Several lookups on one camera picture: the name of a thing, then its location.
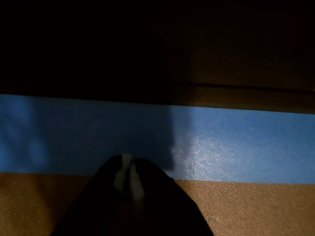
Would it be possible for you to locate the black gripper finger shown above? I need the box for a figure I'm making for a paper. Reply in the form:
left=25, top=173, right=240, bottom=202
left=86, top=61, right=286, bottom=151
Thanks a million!
left=125, top=158, right=218, bottom=236
left=50, top=154, right=129, bottom=236

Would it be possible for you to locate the blue tape strip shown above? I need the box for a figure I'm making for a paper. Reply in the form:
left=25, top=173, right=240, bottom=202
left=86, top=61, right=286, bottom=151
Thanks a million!
left=0, top=94, right=315, bottom=184

